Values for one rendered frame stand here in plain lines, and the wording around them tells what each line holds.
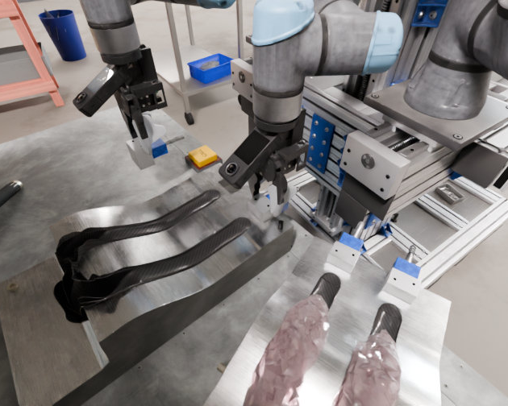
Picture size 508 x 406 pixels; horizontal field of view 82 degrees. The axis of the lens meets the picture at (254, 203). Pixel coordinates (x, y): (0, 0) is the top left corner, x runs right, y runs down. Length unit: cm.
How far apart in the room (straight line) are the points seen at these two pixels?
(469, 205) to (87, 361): 180
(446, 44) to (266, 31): 38
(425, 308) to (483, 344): 113
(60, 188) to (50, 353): 49
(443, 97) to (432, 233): 106
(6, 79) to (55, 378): 299
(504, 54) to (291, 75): 31
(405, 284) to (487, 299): 129
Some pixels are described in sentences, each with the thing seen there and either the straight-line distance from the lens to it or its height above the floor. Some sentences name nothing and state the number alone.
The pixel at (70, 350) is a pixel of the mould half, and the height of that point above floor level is 86.
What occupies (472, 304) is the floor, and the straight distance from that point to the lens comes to 180.
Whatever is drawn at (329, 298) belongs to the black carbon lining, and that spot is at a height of 85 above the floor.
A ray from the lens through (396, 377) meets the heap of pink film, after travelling 48.
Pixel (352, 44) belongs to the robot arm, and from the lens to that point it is 43.
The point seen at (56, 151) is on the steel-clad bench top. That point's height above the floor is 80.
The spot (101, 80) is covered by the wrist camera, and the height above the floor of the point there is 111.
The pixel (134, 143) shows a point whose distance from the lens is 73.
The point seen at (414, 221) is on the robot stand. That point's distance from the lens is 168.
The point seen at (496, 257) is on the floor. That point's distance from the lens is 206.
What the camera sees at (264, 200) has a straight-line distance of 59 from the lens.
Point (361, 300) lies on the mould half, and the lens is 57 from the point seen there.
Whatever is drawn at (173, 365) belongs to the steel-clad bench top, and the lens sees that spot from 58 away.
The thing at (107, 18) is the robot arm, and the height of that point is 121.
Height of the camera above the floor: 134
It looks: 46 degrees down
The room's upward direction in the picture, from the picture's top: straight up
